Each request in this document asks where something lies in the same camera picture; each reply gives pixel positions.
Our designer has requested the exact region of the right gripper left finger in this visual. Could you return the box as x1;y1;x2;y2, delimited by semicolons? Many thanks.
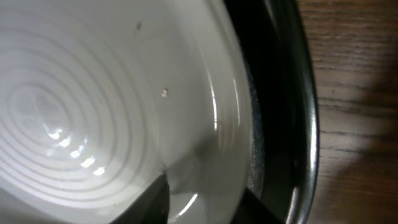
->
111;173;170;224

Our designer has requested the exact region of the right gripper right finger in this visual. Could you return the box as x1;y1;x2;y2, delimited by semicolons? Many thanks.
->
231;188;283;224

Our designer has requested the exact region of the grey plate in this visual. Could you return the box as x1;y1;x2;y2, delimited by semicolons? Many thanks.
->
1;0;252;223

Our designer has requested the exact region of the round black serving tray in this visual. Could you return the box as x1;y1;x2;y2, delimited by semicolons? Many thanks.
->
225;0;320;223

